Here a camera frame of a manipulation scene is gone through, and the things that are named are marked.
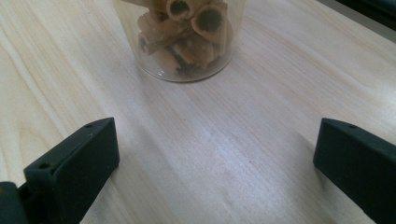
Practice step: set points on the wooden-lid jar of wafer rolls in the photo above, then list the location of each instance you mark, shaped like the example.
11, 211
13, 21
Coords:
183, 40

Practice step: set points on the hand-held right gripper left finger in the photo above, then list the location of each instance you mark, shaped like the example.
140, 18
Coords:
71, 174

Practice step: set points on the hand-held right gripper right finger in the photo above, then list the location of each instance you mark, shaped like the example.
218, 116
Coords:
361, 168

